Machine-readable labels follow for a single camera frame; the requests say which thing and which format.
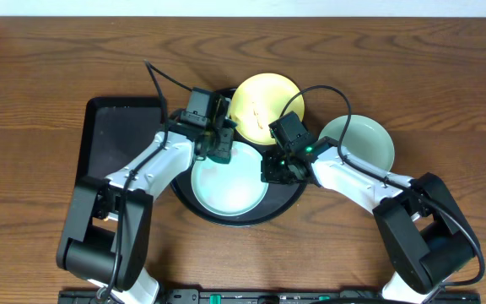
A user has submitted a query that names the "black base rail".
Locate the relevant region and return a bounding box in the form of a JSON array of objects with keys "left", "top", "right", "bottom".
[{"left": 57, "top": 289, "right": 482, "bottom": 304}]

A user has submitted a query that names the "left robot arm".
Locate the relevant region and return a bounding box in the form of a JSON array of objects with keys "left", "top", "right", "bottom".
[{"left": 56, "top": 88, "right": 235, "bottom": 303}]

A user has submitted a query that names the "green yellow sponge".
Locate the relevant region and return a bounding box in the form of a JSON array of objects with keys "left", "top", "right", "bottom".
[{"left": 208, "top": 119, "right": 237, "bottom": 164}]

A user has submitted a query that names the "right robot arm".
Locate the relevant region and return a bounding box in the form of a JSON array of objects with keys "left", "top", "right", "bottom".
[{"left": 262, "top": 112, "right": 483, "bottom": 303}]

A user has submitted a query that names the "light green plate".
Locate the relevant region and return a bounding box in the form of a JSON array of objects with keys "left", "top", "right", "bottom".
[
  {"left": 191, "top": 142, "right": 268, "bottom": 216},
  {"left": 342, "top": 115, "right": 395, "bottom": 171}
]

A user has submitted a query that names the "rectangular black tray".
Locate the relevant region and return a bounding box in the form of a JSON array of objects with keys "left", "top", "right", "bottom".
[{"left": 76, "top": 96, "right": 162, "bottom": 179}]

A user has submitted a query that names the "yellow plate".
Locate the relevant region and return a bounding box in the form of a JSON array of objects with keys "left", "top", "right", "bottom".
[{"left": 229, "top": 73, "right": 300, "bottom": 145}]

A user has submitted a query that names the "round black tray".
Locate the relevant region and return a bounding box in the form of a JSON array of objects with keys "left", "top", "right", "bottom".
[{"left": 170, "top": 132, "right": 306, "bottom": 226}]

